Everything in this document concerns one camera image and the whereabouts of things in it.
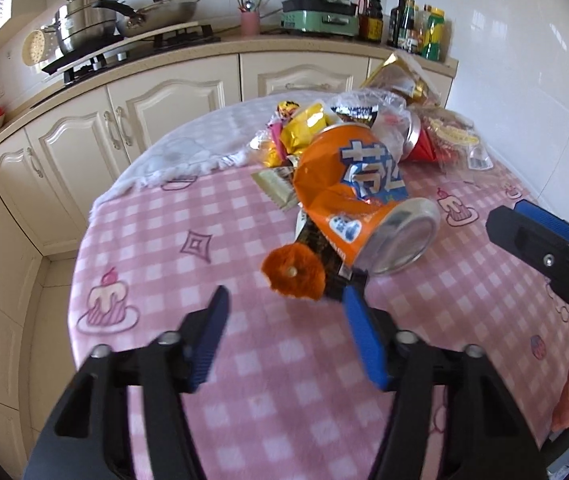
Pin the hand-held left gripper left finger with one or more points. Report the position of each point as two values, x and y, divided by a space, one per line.
209 340

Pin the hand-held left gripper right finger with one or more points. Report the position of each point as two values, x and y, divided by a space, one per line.
364 340

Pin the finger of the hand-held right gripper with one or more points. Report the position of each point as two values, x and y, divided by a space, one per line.
539 255
546 220

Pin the orange fuzzy ball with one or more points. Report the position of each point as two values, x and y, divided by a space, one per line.
294 272

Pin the dark snack wrapper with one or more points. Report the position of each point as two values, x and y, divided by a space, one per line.
309 235

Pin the crushed orange soda can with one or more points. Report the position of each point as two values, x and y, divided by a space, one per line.
344 200

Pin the clear plastic bag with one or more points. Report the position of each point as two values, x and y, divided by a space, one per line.
379 110

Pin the clear printed wrapper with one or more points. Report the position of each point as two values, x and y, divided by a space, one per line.
456 135

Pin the red soda can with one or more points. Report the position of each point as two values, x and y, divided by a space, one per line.
425 147

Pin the beige snack wrapper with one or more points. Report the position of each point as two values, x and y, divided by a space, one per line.
277 187

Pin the white fluffy towel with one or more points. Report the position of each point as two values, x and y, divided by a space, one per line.
189 145

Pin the gold foil bag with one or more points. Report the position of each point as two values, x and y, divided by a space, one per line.
399 77

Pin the green yellow bottle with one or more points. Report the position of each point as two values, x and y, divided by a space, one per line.
434 37

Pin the magenta candy wrapper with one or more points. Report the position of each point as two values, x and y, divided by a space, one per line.
275 135

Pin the black striped clear wrapper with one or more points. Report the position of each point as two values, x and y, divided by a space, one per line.
357 114

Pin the yellow snack packet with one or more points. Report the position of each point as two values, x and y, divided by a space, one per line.
307 125

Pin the small sauce bottle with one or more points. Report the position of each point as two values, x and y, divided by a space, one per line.
420 35

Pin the dark glass bottle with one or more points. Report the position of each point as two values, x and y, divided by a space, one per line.
408 27
395 25

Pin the cream kitchen cabinet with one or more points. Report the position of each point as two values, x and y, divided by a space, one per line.
74 145

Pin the large soy sauce bottle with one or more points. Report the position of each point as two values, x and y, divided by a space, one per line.
370 17

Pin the black gas stove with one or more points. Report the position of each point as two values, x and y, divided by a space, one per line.
139 50

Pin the beige kitchen countertop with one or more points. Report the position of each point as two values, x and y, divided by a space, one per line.
264 44

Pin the green electric cooker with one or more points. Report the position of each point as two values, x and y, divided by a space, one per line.
317 15

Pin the pink utensil holder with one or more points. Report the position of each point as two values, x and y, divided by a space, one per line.
250 23

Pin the steel wok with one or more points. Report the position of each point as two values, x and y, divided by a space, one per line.
164 10

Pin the utensils bunch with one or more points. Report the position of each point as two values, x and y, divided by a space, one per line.
249 2

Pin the cream round skimmer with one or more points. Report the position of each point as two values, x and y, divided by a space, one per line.
33 47

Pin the steel stockpot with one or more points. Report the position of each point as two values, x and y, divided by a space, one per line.
84 20

